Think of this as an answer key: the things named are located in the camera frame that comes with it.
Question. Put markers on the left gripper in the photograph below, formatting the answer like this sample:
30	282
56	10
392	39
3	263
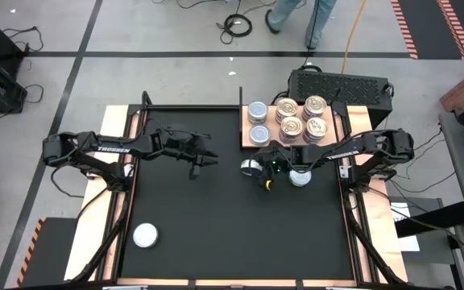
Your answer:
183	145

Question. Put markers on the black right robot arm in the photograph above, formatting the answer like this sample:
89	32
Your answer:
338	155

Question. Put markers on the blue label salmon can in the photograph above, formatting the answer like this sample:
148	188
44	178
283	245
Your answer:
316	129
315	106
291	129
287	108

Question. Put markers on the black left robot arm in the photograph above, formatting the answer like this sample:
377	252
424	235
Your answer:
95	145

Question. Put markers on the person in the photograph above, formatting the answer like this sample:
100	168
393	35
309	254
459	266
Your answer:
282	14

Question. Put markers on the black table mat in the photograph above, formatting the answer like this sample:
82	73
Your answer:
216	225

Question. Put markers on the wooden shelf board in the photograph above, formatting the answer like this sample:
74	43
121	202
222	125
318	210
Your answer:
332	117

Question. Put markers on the black mat orange striped edge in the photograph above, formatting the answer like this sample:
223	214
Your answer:
50	253
429	24

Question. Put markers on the green label tuna can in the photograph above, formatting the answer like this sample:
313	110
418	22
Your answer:
259	134
257	112
300	179
145	235
250	167

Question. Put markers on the black stand leg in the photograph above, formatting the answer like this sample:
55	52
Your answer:
433	220

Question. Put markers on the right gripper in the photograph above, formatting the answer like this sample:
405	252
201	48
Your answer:
280	159

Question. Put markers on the black perforated computer case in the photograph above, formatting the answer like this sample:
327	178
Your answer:
336	88

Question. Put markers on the grey side table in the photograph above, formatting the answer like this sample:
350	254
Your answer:
463	193

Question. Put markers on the black shelf post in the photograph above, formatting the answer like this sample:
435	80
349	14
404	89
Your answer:
240	96

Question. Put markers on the white paper sheet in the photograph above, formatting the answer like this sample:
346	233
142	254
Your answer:
400	211

